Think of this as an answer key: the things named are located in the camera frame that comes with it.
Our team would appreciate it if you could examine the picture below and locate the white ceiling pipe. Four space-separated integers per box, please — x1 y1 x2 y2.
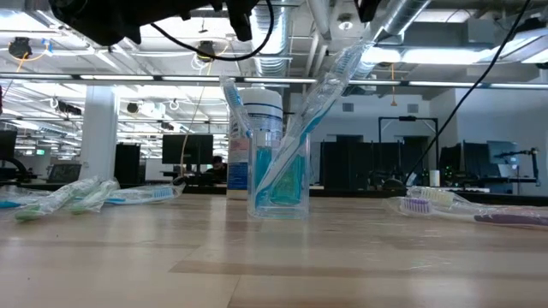
304 0 339 78

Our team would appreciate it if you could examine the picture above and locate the black computer monitor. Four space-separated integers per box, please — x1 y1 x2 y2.
161 133 215 166
0 129 19 163

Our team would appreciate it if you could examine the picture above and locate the dark laptop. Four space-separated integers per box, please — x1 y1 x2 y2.
45 162 83 185

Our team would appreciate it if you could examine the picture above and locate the clear acrylic organizer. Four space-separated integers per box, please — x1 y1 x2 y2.
247 129 312 221

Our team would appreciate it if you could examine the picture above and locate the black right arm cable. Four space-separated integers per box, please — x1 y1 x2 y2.
403 0 533 184

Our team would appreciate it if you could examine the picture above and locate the silver spiral ceiling duct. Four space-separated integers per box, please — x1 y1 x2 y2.
251 0 293 78

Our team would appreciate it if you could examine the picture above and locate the black ceiling camera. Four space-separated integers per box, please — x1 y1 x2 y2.
7 36 34 60

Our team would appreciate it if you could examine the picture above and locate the silver slanted ceiling duct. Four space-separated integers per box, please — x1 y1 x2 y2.
348 0 432 82

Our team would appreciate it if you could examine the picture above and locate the purple white toothbrush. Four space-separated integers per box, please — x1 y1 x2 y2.
386 195 548 229

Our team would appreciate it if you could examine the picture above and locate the dark ceiling device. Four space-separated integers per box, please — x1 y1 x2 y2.
196 39 218 62

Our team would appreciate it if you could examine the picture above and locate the white building column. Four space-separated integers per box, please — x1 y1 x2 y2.
78 84 120 181

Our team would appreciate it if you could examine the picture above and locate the dark monitor pair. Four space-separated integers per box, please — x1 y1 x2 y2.
438 140 489 183

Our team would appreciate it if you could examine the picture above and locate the orange white toothbrush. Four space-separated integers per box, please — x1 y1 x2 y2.
405 186 515 213

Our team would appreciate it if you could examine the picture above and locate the black stand frame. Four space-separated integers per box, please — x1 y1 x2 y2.
377 115 440 183

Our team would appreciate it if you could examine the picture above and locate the person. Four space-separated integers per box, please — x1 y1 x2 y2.
204 155 229 185

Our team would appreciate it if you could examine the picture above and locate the bright ceiling light panel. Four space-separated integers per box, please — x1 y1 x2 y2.
361 38 548 65

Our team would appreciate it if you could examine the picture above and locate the green white toothbrush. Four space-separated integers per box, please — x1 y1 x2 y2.
14 176 103 223
69 178 122 215

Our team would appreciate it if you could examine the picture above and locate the white wipes canister blue label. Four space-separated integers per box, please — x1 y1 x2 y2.
225 84 284 202

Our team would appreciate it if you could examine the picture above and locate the grey computer monitor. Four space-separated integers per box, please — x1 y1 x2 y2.
486 139 520 179

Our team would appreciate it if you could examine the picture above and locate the dark tower cabinet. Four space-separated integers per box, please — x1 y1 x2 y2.
113 142 142 186

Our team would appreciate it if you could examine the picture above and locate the long linear light strip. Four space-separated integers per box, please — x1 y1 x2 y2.
0 73 548 90

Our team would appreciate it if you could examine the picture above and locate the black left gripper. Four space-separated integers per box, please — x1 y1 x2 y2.
188 0 259 43

